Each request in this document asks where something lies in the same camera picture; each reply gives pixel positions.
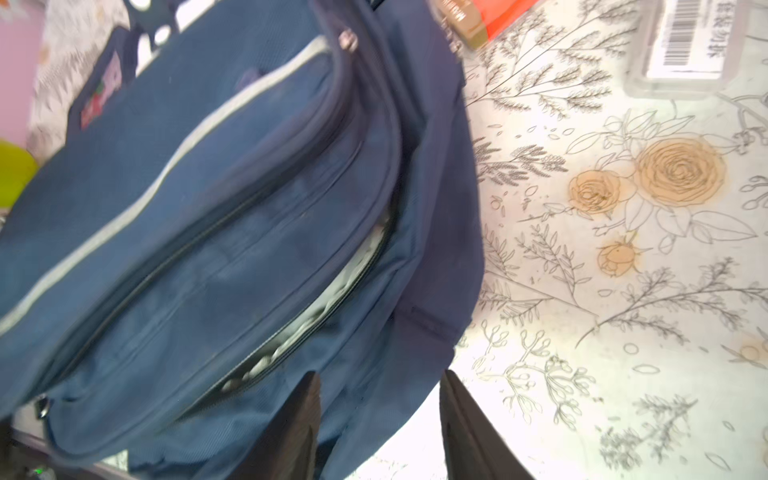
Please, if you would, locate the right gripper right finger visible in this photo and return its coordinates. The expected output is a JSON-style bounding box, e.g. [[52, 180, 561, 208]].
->
[[439, 370, 533, 480]]

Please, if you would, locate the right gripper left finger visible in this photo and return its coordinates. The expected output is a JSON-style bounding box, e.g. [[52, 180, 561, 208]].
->
[[227, 372, 322, 480]]

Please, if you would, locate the clear tissue pack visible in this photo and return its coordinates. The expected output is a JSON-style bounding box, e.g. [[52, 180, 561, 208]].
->
[[216, 215, 391, 393]]

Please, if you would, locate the navy blue student backpack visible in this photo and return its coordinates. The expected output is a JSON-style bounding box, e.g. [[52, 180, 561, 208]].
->
[[1, 1, 484, 479]]

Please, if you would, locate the red small card pack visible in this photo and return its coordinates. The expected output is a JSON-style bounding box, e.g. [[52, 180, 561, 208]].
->
[[431, 0, 538, 50]]

